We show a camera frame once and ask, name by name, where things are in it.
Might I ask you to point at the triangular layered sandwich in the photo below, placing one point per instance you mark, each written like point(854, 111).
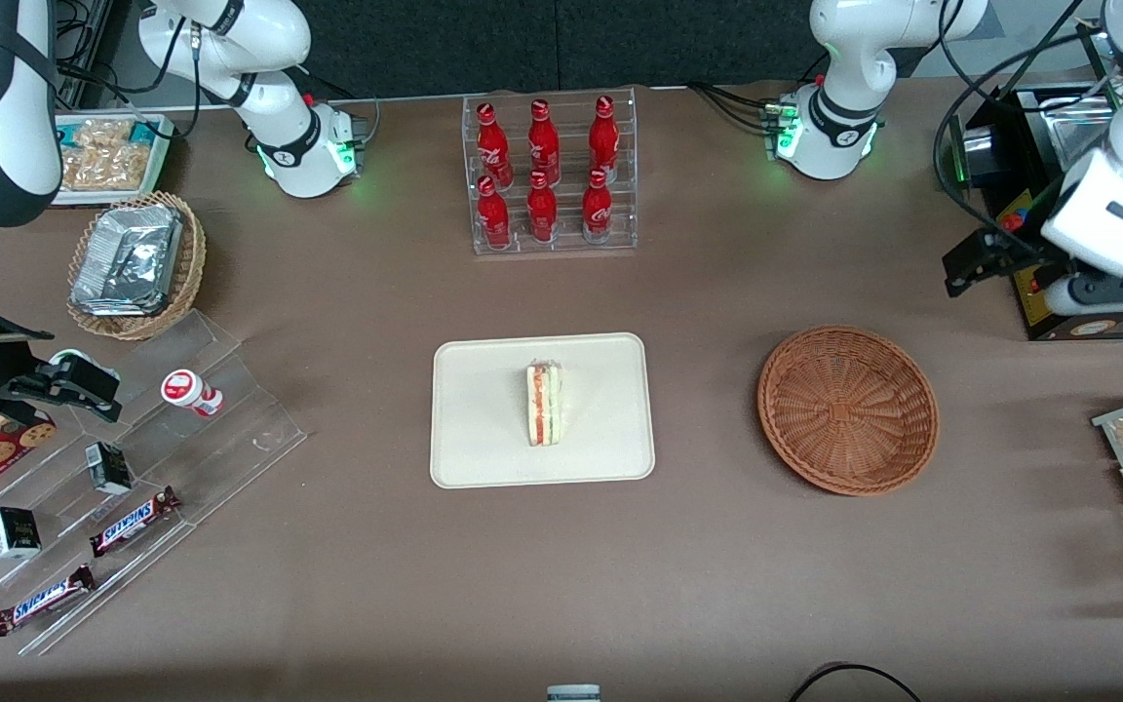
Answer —
point(544, 405)

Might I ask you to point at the light wicker basket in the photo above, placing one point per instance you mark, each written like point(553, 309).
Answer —
point(193, 263)

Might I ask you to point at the white snack tray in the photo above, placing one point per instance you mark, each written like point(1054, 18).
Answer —
point(160, 161)

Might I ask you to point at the small black carton box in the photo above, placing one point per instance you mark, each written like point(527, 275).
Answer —
point(14, 532)
point(108, 468)

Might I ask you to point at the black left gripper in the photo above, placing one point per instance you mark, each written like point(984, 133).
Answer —
point(1022, 241)

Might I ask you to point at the Snickers chocolate bar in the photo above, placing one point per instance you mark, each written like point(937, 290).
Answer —
point(135, 522)
point(43, 600)

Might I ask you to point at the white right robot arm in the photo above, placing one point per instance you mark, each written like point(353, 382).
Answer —
point(279, 146)

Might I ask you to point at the red emergency stop button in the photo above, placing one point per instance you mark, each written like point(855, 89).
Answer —
point(1013, 220)

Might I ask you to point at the red cola bottle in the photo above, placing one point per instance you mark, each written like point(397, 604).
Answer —
point(491, 141)
point(542, 210)
point(598, 207)
point(604, 132)
point(543, 136)
point(493, 214)

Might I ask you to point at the brown wicker basket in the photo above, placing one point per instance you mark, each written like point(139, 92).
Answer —
point(849, 409)

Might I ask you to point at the black food warmer machine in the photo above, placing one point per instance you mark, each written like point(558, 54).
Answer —
point(981, 151)

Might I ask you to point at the stainless steel pan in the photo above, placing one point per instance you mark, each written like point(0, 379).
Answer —
point(1073, 132)

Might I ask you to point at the grey white device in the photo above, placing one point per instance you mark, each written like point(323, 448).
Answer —
point(573, 693)

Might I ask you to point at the clear acrylic bottle rack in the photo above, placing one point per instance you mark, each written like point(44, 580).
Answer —
point(566, 244)

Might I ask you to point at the red white capped bottle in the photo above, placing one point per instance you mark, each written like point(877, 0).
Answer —
point(186, 390)

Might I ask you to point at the clear acrylic stepped stand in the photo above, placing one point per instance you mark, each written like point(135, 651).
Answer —
point(230, 439)

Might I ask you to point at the beige plastic tray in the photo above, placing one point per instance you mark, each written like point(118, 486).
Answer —
point(484, 429)

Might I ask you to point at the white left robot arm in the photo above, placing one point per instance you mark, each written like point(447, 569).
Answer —
point(834, 58)

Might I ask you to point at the silver foil container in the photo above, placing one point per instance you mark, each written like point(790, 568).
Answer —
point(128, 258)

